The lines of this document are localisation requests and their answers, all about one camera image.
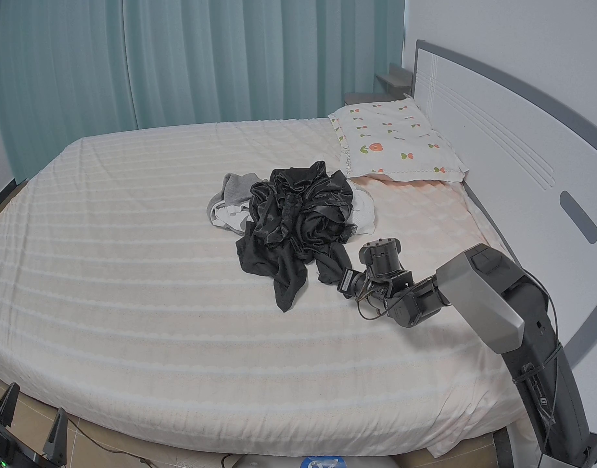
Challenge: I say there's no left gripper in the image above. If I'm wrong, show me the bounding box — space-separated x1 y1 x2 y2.
0 382 69 468

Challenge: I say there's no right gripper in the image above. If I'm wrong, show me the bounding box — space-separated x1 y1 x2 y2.
337 267 372 300

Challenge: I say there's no black T-shirt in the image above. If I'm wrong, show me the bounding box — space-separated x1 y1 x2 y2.
235 229 350 313

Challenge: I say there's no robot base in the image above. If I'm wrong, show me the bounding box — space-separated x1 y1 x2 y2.
221 453 354 468

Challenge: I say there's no pile of clothes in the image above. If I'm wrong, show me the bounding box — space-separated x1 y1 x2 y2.
208 160 377 262

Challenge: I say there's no bed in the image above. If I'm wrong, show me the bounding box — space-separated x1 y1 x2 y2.
0 39 597 462

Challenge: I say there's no white printed pillow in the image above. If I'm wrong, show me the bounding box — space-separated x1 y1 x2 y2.
328 93 470 184

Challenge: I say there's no grey bedside table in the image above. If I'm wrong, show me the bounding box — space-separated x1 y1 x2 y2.
345 64 417 109

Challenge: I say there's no blue-green curtain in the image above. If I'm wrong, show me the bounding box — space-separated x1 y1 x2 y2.
0 0 136 181
123 0 407 130

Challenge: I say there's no black cable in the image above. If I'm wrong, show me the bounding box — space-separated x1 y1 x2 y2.
65 416 155 464

